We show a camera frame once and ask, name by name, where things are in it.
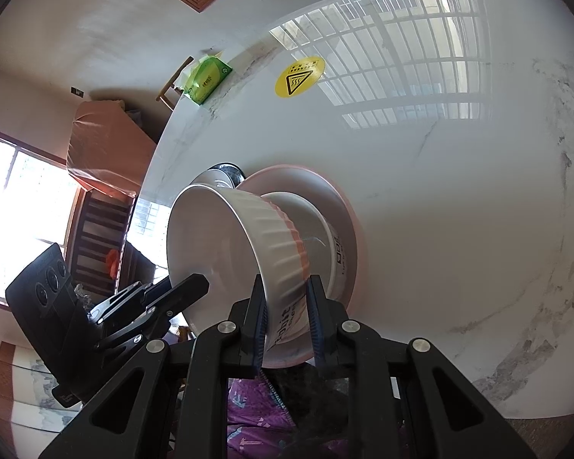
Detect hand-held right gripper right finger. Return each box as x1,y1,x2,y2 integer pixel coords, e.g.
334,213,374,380
306,277,539,459

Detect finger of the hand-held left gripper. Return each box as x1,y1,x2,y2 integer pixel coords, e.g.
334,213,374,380
88,291,173,351
141,273,210,319

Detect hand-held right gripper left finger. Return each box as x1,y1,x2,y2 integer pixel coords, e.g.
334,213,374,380
38,275,269,459

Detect white ribbed bowl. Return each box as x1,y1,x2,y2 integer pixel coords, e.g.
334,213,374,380
166,184,317,370

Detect large pink bowl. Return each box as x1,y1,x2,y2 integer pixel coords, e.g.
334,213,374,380
239,164,367,308

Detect dark wooden slatted furniture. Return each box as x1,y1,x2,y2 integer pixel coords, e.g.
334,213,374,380
71,189,140,298

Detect purple printed clothing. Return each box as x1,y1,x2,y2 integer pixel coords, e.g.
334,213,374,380
225,363,414,459

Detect orange covered furniture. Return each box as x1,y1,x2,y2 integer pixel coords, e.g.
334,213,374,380
64,100,160,198

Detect light wooden chair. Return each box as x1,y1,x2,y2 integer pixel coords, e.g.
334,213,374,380
155,56,195,112

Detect green tissue pack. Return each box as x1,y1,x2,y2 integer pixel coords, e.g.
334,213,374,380
182,55,233,106

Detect round yellow warning sticker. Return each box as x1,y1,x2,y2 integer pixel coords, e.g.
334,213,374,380
274,56,326,99

